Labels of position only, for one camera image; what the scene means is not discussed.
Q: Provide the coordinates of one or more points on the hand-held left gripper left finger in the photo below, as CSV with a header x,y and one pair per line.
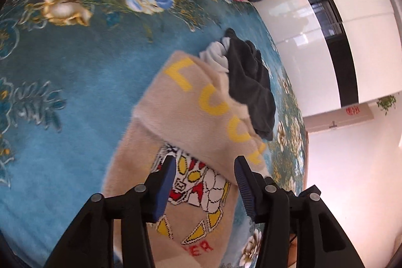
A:
x,y
167,183

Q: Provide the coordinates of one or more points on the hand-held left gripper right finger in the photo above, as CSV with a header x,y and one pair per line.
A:
x,y
243,189

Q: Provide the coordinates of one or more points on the beige knitted sweater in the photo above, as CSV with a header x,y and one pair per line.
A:
x,y
194,130

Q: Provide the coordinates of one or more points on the dark grey garment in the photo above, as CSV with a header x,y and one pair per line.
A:
x,y
251,89

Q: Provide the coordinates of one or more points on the white air conditioner unit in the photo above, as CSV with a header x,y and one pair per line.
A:
x,y
339,117

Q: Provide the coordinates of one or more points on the blue floral blanket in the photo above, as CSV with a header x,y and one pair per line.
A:
x,y
94,73

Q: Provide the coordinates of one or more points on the light grey garment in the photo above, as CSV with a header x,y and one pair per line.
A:
x,y
215,56

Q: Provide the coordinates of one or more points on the green potted plant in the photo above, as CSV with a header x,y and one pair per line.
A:
x,y
388,103

